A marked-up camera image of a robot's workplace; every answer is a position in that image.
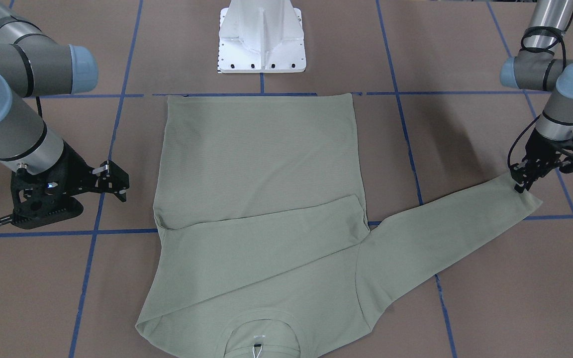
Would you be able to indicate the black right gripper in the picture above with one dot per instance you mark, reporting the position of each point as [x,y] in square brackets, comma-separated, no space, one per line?
[74,164]

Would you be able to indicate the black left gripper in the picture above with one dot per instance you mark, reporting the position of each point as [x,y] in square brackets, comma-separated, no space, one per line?
[539,150]

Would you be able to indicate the olive green long-sleeve shirt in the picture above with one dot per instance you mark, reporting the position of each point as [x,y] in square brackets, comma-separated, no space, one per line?
[266,250]

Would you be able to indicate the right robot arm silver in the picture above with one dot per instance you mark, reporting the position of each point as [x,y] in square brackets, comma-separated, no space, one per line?
[33,65]

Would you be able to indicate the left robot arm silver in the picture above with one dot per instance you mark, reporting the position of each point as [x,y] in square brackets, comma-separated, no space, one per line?
[542,64]

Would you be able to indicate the white central pedestal base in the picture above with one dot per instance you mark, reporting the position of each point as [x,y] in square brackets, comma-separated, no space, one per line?
[261,36]

